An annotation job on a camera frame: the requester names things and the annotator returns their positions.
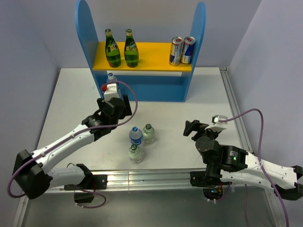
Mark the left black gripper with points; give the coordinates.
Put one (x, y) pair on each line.
(126, 109)

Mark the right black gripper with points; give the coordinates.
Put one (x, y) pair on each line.
(196, 126)

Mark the blue-label water bottle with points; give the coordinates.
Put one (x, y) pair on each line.
(112, 78)
(136, 136)

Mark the green glass bottle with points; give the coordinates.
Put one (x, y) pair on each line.
(131, 52)
(112, 51)

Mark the clear glass bottle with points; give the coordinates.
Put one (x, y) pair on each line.
(148, 133)
(135, 153)

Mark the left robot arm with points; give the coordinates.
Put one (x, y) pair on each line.
(35, 171)

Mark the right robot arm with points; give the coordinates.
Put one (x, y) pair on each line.
(230, 164)

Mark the blue and yellow shelf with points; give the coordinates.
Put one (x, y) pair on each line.
(154, 79)

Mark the left energy drink can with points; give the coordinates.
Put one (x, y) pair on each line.
(175, 51)

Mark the energy drink can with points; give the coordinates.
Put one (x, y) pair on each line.
(175, 51)
(188, 49)

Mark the right energy drink can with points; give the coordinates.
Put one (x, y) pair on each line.
(188, 49)

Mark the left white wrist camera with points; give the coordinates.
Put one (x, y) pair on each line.
(110, 91)

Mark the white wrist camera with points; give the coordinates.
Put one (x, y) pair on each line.
(218, 126)
(110, 91)

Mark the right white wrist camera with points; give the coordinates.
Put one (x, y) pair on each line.
(218, 126)

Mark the aluminium side rail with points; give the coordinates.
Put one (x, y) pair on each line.
(239, 123)

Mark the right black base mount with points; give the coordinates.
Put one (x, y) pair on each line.
(213, 188)

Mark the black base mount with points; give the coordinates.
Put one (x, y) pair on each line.
(85, 192)
(213, 188)

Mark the aluminium front rail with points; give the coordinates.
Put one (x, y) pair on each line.
(139, 180)

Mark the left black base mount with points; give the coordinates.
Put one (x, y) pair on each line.
(85, 192)

